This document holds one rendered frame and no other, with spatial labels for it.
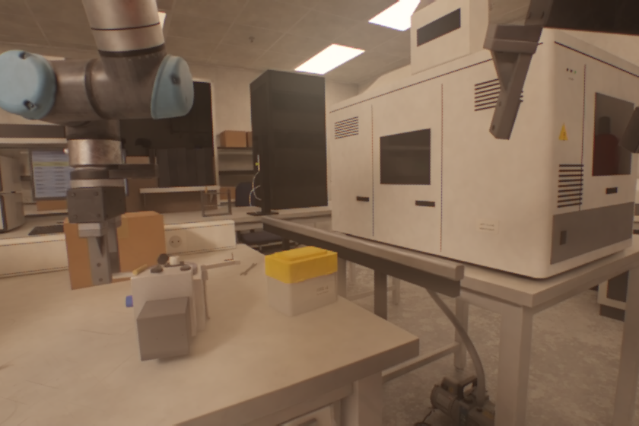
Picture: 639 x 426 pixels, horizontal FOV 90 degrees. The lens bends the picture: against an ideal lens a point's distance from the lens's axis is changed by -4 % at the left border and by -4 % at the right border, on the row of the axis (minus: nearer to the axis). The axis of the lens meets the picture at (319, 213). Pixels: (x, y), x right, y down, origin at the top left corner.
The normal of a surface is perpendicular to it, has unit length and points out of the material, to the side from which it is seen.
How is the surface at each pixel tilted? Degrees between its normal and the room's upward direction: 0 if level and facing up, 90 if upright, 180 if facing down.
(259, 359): 0
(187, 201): 90
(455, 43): 90
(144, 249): 90
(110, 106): 135
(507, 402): 90
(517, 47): 113
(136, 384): 0
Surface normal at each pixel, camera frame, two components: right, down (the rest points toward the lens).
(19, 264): 0.50, 0.08
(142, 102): 0.07, 0.73
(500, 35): -0.18, 0.50
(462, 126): -0.87, 0.07
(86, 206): 0.30, 0.10
